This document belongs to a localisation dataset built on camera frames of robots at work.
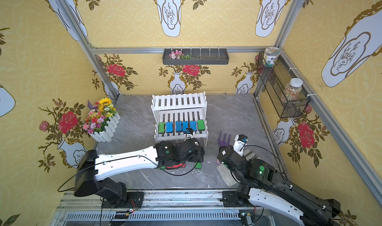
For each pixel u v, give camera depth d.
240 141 0.61
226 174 0.82
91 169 0.41
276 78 0.93
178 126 0.86
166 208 0.72
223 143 0.95
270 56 0.85
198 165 0.84
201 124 0.86
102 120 0.86
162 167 0.51
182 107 0.78
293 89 0.65
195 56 0.92
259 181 0.45
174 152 0.54
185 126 0.86
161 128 0.85
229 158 0.49
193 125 0.86
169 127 0.86
